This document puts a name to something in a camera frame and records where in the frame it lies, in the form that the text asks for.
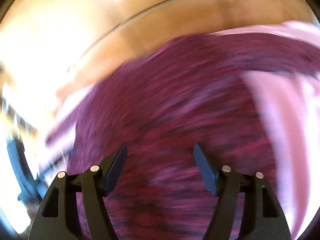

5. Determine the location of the pink bed sheet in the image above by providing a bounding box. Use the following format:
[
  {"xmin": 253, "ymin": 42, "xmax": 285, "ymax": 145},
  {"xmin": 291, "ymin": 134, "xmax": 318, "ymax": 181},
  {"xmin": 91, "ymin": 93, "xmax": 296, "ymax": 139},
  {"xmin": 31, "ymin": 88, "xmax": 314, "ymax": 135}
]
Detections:
[{"xmin": 210, "ymin": 21, "xmax": 319, "ymax": 239}]

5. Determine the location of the maroon floral patterned garment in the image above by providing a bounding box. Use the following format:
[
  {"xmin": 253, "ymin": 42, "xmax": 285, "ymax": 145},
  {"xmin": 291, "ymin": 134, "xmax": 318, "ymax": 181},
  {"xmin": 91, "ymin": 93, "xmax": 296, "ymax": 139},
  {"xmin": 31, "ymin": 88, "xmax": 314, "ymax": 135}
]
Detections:
[{"xmin": 45, "ymin": 32, "xmax": 320, "ymax": 240}]

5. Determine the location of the wooden panelled headboard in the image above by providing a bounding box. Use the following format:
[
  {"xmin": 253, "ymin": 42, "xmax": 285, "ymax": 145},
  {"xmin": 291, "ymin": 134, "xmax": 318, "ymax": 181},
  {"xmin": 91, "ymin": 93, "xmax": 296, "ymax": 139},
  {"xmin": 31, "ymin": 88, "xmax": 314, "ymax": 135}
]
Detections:
[{"xmin": 0, "ymin": 0, "xmax": 320, "ymax": 140}]

